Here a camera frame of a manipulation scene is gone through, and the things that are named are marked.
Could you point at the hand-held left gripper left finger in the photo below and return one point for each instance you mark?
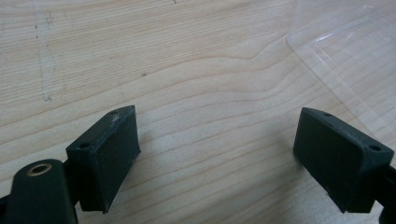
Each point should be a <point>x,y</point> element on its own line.
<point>106,165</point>

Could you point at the clear plastic container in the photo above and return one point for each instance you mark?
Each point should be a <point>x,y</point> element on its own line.
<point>351,56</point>

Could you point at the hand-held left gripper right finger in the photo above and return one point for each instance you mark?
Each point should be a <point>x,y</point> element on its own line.
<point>336,158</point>

